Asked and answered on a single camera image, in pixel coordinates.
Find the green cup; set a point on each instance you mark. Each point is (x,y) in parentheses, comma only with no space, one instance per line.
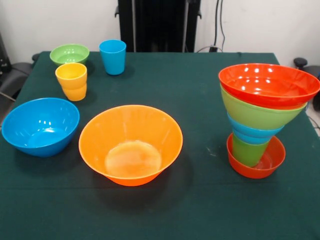
(247,155)

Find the small red bowl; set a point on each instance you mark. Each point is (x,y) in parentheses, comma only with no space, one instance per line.
(272,160)

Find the small green bowl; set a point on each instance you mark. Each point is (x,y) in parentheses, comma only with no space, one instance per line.
(67,58)

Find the large green bowl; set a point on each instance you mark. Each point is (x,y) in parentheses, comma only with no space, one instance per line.
(255,115)

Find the large blue bowl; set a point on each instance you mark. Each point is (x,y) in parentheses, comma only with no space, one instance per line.
(40,135)

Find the yellow cup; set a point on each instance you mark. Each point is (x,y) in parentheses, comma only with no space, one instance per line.
(73,90)

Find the dark green table cloth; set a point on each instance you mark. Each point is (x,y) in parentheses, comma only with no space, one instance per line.
(175,200)

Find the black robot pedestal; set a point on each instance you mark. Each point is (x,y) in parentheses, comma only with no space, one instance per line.
(160,25)

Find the wide red bowl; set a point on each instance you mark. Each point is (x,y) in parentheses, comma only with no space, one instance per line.
(262,97)

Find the blue cup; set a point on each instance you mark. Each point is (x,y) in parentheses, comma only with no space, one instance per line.
(112,62)

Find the small blue bowl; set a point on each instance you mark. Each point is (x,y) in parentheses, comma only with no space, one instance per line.
(255,133)

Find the large orange bowl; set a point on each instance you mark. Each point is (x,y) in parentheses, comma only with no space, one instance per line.
(120,130)

